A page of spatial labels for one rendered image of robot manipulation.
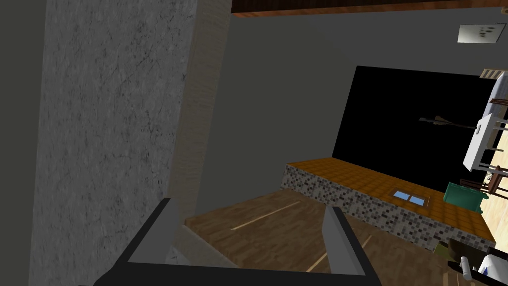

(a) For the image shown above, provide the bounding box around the white table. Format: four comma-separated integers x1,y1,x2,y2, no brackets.
463,71,508,172

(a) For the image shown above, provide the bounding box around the small blue-paned window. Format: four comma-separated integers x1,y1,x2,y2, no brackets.
390,188,431,209

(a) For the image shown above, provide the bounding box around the brown wooden chair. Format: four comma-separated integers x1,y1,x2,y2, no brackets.
459,166,508,196

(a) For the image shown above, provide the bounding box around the green bin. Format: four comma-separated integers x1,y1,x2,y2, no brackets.
443,181,490,214

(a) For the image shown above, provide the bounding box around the white wall picture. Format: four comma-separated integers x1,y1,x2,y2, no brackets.
457,23,508,44

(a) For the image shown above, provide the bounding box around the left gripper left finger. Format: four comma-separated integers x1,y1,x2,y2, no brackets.
115,198,177,268

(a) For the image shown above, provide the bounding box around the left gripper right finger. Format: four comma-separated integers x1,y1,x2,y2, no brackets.
321,206,376,276

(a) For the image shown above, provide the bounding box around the grey door leaf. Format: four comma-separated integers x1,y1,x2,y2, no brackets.
28,0,199,286

